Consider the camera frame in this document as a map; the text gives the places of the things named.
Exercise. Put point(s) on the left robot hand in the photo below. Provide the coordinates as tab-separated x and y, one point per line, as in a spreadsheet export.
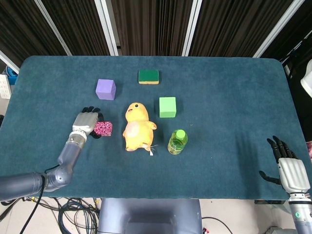
85	120

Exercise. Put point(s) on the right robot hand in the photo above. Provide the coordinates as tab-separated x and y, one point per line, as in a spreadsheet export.
293	175

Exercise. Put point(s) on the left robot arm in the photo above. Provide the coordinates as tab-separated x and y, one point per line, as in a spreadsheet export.
69	156

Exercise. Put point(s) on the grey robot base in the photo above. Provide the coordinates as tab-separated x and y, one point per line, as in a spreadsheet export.
148	217

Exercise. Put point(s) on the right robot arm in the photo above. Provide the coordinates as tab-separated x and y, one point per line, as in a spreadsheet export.
301	217

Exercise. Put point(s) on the pink object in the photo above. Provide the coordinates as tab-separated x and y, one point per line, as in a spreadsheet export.
309	150

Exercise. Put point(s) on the purple foam cube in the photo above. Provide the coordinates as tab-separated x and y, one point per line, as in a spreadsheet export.
104	89

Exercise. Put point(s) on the yellow plush toy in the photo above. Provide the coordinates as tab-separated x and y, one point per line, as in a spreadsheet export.
137	126

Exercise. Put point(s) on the green and yellow sponge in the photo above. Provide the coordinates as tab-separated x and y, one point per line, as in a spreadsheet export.
148	76

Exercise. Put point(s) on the teal table cloth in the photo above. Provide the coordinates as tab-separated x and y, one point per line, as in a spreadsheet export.
219	146

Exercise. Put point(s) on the green foam cube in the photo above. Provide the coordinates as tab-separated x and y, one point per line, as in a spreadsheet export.
167	107

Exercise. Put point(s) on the white power strip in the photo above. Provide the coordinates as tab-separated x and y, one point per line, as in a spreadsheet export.
4	86

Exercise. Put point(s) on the blue object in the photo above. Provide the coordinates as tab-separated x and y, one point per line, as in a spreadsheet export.
11	72

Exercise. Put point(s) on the green tea bottle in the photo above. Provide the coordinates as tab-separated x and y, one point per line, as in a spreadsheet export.
177	142

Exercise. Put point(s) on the dark pleated curtain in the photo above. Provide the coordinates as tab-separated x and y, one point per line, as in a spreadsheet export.
19	29
78	24
151	24
297	31
231	24

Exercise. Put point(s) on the white frame post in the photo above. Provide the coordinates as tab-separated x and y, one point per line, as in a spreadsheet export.
275	28
8	61
53	28
107	28
191	28

